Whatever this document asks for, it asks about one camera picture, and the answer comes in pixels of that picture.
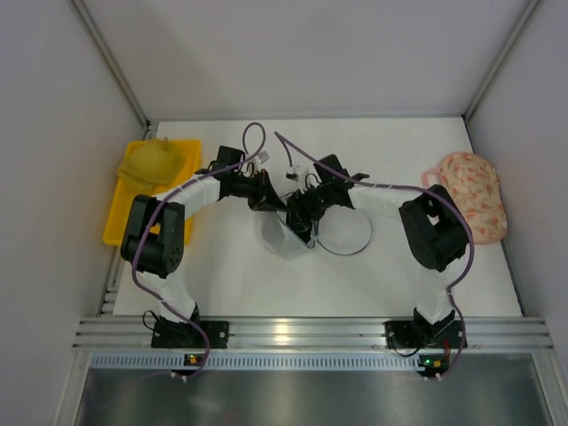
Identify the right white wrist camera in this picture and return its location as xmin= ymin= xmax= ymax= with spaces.
xmin=285 ymin=165 xmax=310 ymax=182

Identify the pink patterned bra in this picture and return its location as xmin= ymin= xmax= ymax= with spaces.
xmin=422 ymin=152 xmax=508 ymax=245

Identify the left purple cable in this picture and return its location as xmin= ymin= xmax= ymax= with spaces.
xmin=131 ymin=122 xmax=267 ymax=383

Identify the yellow plastic tray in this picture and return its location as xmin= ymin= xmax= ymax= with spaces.
xmin=102 ymin=138 xmax=204 ymax=247

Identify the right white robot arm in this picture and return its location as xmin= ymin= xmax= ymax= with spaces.
xmin=285 ymin=154 xmax=472 ymax=328

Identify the white mesh laundry bag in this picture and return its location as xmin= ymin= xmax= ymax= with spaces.
xmin=256 ymin=207 xmax=375 ymax=259

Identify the perforated cable duct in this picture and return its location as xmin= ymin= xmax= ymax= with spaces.
xmin=91 ymin=351 xmax=447 ymax=372

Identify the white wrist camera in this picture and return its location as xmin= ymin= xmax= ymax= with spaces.
xmin=285 ymin=165 xmax=310 ymax=182
xmin=245 ymin=151 xmax=270 ymax=176

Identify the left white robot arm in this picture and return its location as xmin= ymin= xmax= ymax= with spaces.
xmin=121 ymin=146 xmax=286 ymax=326

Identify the purple cable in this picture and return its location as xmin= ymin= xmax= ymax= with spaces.
xmin=131 ymin=122 xmax=267 ymax=383
xmin=274 ymin=130 xmax=478 ymax=383

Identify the aluminium mounting rail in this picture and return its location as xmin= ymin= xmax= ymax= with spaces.
xmin=72 ymin=316 xmax=554 ymax=353

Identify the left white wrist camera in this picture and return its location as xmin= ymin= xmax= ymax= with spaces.
xmin=245 ymin=151 xmax=270 ymax=176

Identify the yellow bra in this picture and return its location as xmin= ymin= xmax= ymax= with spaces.
xmin=117 ymin=138 xmax=185 ymax=194

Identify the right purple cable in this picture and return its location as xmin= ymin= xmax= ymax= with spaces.
xmin=274 ymin=130 xmax=478 ymax=383

